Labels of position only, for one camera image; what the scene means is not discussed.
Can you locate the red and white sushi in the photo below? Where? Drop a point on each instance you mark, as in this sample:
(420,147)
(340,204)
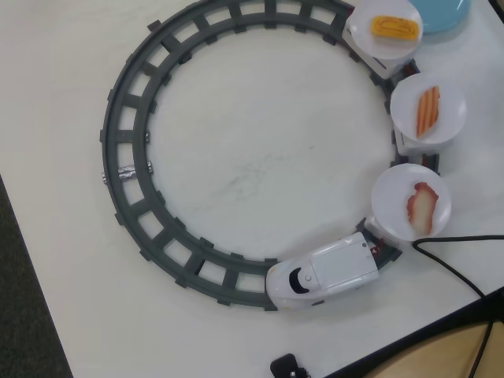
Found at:
(423,204)

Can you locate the white Shinkansen toy locomotive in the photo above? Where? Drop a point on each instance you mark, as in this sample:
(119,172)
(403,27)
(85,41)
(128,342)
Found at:
(334,267)

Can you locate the orange striped salmon sushi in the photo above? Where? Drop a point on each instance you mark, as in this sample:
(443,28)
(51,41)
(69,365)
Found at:
(428,110)

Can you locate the yellow egg sushi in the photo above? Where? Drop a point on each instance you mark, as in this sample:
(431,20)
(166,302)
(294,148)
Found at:
(393,27)

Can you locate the blue dish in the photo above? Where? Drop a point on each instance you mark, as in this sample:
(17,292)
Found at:
(445,15)

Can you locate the gray circular toy train track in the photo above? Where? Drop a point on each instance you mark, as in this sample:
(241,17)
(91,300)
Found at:
(157,236)

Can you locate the crumpled silver foil strip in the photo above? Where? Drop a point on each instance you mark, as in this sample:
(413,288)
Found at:
(127,173)

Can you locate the black power plug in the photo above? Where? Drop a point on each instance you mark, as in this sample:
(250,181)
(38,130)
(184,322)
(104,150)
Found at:
(287,366)

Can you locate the light wooden furniture top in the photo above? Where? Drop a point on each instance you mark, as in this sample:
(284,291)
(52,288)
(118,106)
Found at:
(441,354)

